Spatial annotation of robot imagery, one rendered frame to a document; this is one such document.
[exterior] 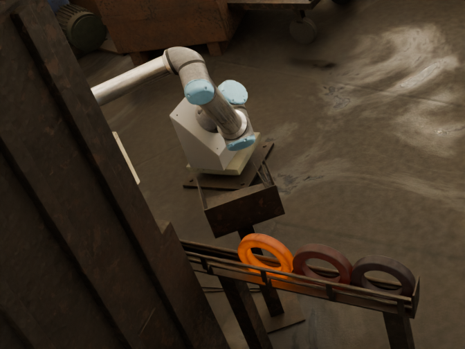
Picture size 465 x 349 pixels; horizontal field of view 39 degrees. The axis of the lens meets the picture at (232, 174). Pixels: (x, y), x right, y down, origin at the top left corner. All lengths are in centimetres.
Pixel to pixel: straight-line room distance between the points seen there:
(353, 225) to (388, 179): 34
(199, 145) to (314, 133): 69
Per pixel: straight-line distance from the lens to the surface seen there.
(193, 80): 262
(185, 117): 335
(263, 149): 362
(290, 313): 276
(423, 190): 316
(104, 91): 281
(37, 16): 157
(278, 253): 197
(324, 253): 191
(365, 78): 403
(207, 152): 336
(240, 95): 323
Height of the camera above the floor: 210
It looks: 36 degrees down
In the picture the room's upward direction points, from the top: 20 degrees counter-clockwise
